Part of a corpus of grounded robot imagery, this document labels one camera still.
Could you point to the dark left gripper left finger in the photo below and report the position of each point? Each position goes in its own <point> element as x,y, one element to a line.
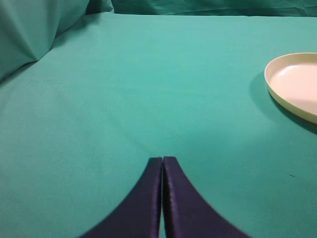
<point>138,215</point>

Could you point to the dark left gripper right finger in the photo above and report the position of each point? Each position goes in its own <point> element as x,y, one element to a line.
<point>186,214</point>

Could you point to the green table cloth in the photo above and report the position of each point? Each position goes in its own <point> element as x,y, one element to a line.
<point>78,126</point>

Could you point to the cream yellow plastic plate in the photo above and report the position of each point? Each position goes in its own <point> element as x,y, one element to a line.
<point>292,81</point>

